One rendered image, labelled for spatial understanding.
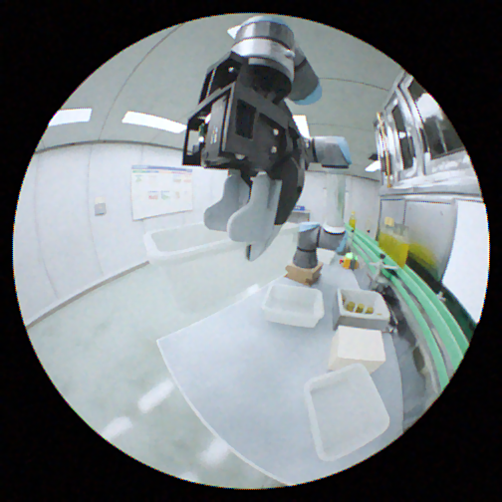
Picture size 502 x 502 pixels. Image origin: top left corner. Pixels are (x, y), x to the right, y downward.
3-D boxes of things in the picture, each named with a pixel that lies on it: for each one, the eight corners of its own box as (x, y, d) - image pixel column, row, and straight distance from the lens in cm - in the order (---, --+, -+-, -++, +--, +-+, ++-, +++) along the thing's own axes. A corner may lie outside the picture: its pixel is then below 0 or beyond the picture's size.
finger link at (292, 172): (248, 218, 15) (255, 135, 16) (260, 217, 16) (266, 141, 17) (289, 230, 12) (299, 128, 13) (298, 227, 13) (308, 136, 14)
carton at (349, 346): (372, 373, 55) (385, 361, 49) (327, 369, 48) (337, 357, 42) (370, 345, 61) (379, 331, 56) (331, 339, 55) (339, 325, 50)
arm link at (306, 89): (274, 91, 40) (243, 65, 34) (321, 81, 38) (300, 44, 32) (276, 114, 35) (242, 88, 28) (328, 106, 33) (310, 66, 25)
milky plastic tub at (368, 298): (380, 334, 67) (391, 318, 62) (332, 330, 57) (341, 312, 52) (373, 307, 78) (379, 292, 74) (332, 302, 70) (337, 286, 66)
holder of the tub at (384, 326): (389, 335, 70) (399, 320, 66) (332, 330, 58) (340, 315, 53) (380, 309, 81) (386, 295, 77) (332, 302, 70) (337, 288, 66)
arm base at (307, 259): (288, 264, 79) (289, 247, 75) (297, 255, 92) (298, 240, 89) (314, 271, 75) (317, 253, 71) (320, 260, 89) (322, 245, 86)
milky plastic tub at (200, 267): (152, 277, 30) (142, 232, 28) (240, 250, 37) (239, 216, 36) (180, 342, 16) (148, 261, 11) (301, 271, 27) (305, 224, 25)
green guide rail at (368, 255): (376, 277, 76) (381, 261, 73) (375, 277, 76) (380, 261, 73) (336, 225, 241) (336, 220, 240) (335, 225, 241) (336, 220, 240)
